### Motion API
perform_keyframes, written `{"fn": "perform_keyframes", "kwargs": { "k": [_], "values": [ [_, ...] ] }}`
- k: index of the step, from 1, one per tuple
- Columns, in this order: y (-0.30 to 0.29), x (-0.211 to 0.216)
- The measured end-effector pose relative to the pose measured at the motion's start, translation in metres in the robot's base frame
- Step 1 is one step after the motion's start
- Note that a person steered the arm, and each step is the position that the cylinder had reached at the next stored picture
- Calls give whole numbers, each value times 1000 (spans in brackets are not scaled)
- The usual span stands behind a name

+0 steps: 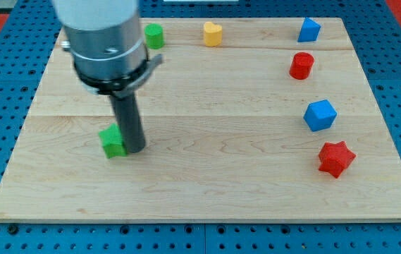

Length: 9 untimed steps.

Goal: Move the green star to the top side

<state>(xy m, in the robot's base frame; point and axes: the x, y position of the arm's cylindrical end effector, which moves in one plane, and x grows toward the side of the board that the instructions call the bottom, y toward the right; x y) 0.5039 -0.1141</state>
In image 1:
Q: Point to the red cylinder block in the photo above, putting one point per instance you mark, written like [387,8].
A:
[301,65]

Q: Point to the green cylinder block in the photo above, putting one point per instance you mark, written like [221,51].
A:
[154,35]

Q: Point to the blue cube block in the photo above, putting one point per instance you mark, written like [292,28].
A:
[320,115]

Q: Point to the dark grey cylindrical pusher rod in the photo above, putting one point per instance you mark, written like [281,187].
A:
[129,121]

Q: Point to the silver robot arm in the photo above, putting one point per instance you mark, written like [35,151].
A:
[110,57]

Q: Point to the light wooden board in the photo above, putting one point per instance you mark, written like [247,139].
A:
[226,137]

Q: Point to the yellow heart block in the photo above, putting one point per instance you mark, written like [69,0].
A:
[212,34]

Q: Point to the blue triangular prism block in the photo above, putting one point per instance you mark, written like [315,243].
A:
[309,31]

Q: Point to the green star block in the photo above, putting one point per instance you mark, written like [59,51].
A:
[112,142]

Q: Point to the red star block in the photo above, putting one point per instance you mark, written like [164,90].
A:
[335,158]

